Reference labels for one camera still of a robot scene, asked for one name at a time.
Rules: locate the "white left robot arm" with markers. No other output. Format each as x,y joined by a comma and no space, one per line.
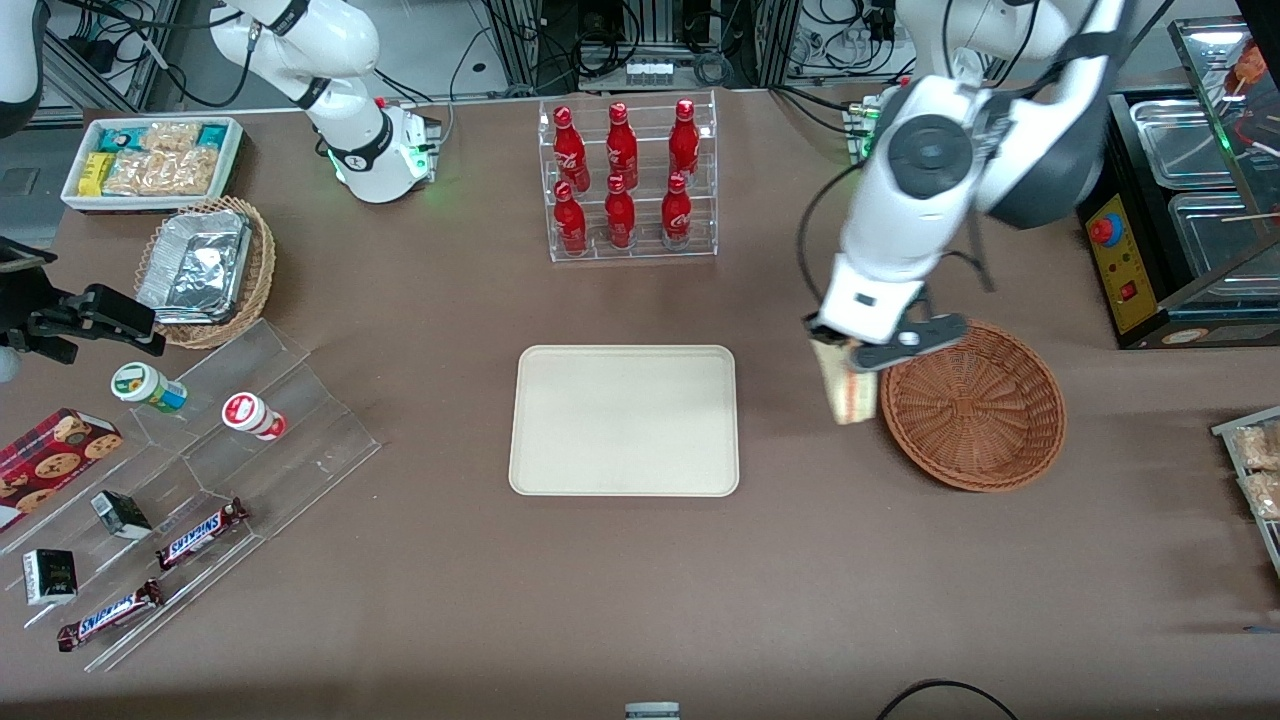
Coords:
920,170

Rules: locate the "yellow snack pack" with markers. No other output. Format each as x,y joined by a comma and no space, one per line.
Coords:
95,175

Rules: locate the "orange fried snack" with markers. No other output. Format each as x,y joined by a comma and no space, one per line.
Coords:
1250,65

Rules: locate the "red cola bottle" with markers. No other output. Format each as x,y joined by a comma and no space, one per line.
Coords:
620,217
570,222
621,145
569,150
677,215
684,140

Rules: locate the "red label yogurt cup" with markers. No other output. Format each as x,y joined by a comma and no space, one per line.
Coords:
250,414

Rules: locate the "snickers chocolate bar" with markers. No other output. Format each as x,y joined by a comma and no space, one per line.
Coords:
200,533
110,615

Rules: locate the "grey metal snack tray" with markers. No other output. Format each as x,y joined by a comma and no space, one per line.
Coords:
1225,428

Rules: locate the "clear acrylic stepped display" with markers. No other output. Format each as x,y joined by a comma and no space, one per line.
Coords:
300,420

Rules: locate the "red cookie box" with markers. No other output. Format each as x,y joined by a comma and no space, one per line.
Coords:
50,465

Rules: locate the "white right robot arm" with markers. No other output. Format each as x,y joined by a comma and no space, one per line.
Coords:
362,150

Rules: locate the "black food warmer machine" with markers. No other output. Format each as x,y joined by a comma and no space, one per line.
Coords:
1130,280

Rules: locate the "brown round wicker basket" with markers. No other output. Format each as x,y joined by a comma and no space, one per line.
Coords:
980,415

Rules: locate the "grey metal clamp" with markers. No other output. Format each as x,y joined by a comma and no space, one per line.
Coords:
652,711

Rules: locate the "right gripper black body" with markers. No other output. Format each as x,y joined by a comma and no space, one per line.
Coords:
48,318

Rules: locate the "small steel pan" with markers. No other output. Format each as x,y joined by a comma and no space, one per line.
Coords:
1175,140

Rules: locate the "small black box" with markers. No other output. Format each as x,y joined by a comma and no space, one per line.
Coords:
122,514
50,577

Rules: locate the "teal snack pack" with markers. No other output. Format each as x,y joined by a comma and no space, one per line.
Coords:
212,136
122,138

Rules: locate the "stacked aluminium foil containers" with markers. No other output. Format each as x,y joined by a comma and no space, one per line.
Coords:
195,265

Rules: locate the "beige rectangular serving tray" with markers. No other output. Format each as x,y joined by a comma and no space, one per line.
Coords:
624,420

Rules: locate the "green label yogurt cup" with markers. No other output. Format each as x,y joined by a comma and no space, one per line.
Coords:
145,385

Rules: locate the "large steel pan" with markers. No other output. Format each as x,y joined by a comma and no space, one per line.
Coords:
1215,245

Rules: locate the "white power strip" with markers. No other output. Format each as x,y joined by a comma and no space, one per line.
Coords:
649,72

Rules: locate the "light wicker basket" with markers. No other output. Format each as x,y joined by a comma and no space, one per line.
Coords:
262,260

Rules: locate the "white snack bin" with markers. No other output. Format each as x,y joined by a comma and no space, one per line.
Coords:
232,165

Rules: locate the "clear acrylic bottle rack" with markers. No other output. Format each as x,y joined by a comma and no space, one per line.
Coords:
640,255

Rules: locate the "triangle sandwich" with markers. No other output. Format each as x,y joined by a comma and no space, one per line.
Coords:
852,395

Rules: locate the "clear rice cracker pack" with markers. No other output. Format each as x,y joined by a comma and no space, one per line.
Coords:
170,136
165,172

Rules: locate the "red emergency stop button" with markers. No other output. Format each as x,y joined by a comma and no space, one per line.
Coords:
1104,231

